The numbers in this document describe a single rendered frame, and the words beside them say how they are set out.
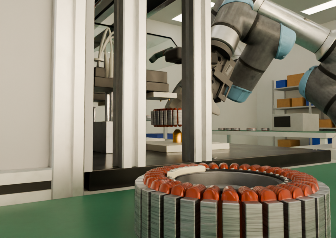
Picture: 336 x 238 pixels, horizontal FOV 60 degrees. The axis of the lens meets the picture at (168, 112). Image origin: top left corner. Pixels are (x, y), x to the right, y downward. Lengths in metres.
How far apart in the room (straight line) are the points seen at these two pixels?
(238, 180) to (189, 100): 0.20
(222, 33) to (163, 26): 6.60
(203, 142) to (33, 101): 0.21
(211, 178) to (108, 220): 0.08
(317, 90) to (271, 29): 0.43
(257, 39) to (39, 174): 0.58
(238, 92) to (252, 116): 8.14
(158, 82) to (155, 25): 6.62
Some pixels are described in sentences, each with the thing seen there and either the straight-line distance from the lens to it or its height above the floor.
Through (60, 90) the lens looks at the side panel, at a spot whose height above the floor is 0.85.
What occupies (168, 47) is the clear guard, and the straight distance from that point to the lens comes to 0.87.
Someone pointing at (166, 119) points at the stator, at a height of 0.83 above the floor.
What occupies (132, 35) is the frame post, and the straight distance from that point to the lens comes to 0.35.
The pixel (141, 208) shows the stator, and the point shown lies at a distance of 0.17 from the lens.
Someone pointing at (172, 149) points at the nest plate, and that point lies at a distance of 0.51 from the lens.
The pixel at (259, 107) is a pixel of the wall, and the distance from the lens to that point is 9.02.
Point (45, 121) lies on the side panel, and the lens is 0.30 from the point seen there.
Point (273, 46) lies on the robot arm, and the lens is 0.74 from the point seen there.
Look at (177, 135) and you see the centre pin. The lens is 0.60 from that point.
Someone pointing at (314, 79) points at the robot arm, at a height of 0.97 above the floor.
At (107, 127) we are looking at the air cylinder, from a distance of 0.49.
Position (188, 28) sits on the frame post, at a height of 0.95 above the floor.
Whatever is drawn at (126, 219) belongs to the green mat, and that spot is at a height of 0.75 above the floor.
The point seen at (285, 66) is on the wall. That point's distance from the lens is 8.62.
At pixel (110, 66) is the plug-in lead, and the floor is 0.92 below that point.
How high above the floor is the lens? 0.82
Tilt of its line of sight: 3 degrees up
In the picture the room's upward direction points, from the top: straight up
